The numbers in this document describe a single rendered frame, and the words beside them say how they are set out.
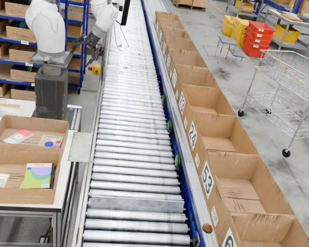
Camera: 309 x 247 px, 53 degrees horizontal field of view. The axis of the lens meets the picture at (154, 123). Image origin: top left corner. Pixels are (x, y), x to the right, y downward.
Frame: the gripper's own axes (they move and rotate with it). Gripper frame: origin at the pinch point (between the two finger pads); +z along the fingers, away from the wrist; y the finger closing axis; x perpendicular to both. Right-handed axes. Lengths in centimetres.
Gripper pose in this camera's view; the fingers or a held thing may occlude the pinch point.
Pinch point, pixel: (79, 59)
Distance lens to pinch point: 218.3
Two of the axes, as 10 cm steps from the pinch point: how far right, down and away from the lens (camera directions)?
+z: -6.1, 7.3, 2.9
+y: 7.7, 6.4, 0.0
